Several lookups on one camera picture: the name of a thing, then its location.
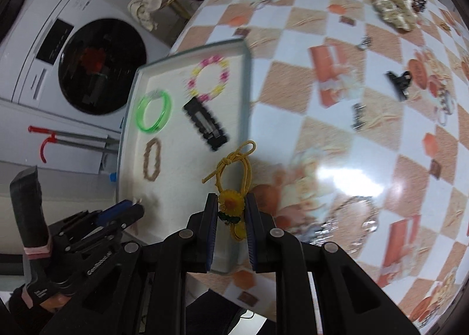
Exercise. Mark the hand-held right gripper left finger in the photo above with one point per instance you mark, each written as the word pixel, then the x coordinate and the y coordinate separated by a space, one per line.
pixel 211 232

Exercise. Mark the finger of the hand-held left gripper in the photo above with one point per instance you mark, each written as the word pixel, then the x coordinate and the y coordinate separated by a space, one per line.
pixel 126 218
pixel 115 209

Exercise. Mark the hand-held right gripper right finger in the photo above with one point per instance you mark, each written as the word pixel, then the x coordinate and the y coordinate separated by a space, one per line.
pixel 251 236

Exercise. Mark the white tray with grey rim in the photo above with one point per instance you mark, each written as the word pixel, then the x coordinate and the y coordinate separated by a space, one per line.
pixel 172 181

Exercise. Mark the green translucent bangle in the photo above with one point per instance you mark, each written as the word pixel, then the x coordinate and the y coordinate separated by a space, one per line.
pixel 140 115

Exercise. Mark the black scalloped snap hair clip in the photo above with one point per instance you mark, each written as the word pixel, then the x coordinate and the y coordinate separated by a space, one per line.
pixel 207 126

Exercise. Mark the person's left forearm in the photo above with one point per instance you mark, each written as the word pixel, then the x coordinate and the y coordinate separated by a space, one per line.
pixel 18 309

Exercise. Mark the person's left hand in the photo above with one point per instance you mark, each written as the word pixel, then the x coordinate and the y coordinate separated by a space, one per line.
pixel 51 304

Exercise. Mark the blue bottle cap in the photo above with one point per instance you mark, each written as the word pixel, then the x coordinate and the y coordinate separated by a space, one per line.
pixel 113 176

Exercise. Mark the white washing machine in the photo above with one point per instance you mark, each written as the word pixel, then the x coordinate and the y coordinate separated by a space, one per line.
pixel 99 63

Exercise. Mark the small dark metal clasp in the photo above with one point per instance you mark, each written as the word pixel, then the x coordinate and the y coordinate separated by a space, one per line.
pixel 358 117

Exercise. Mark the black claw hair clip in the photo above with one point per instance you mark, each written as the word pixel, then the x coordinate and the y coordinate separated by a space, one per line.
pixel 399 82

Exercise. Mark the small silver charm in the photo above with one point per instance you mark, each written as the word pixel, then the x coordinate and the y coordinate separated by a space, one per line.
pixel 364 43

